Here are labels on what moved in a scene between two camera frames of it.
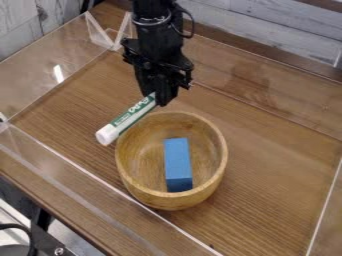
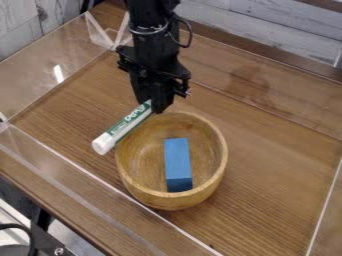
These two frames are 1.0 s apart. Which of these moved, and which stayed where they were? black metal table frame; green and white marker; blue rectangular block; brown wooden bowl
Moved: green and white marker
Stayed: black metal table frame; blue rectangular block; brown wooden bowl
